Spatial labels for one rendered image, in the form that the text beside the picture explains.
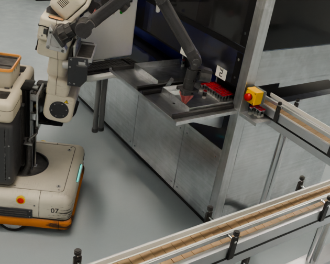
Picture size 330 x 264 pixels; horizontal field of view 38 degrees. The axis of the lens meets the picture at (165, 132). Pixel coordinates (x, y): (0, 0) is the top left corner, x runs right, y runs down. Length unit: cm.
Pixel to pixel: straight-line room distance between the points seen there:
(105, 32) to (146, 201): 114
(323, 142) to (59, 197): 143
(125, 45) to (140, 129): 62
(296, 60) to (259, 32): 38
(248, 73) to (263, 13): 31
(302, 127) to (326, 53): 61
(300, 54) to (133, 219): 141
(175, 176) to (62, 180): 77
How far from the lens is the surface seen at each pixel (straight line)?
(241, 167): 284
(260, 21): 241
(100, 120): 353
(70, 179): 288
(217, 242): 158
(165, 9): 228
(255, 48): 245
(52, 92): 262
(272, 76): 263
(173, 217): 313
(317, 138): 239
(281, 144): 260
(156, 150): 330
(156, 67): 295
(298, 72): 278
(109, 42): 316
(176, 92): 264
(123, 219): 306
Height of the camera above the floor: 195
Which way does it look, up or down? 29 degrees down
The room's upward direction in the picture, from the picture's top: 9 degrees clockwise
